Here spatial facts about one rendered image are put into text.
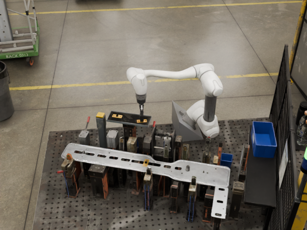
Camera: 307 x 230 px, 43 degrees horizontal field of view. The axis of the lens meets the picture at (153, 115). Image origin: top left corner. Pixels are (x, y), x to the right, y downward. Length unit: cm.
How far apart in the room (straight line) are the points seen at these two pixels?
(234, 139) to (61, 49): 405
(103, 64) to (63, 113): 138
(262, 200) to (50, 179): 179
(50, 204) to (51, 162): 50
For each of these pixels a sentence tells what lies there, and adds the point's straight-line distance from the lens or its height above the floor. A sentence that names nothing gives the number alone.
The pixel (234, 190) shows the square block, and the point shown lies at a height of 103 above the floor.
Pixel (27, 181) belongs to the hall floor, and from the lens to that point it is 465.
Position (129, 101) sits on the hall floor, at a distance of 559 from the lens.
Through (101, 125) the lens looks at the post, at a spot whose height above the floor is 106.
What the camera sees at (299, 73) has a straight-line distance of 586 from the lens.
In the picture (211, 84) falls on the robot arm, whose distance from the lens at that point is 318.
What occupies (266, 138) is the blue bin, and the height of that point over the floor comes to 103.
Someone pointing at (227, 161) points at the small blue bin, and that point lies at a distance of 358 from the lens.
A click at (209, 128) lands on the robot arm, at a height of 95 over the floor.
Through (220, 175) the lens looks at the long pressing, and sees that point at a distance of 314.
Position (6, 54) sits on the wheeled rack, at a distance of 660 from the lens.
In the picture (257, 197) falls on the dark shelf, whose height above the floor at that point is 103.
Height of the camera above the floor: 324
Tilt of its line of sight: 38 degrees down
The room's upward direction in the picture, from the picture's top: straight up
